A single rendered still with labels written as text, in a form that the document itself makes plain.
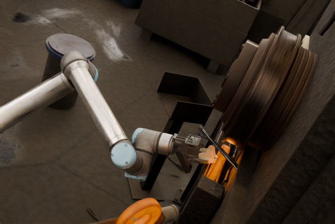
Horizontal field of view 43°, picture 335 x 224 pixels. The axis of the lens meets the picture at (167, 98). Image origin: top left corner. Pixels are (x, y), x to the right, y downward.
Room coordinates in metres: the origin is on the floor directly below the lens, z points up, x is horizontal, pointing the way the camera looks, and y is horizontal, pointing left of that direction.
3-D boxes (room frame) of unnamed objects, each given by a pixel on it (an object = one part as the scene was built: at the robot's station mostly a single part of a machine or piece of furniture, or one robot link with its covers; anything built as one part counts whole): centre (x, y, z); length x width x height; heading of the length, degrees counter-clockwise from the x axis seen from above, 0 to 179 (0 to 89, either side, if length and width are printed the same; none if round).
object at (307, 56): (1.43, -0.37, 1.11); 0.47 x 0.10 x 0.47; 173
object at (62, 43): (2.40, 0.70, 0.22); 0.32 x 0.32 x 0.43
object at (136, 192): (1.96, -0.08, 0.36); 0.26 x 0.20 x 0.72; 28
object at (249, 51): (1.45, -0.19, 1.11); 0.28 x 0.06 x 0.28; 173
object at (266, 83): (1.44, -0.29, 1.11); 0.47 x 0.06 x 0.47; 173
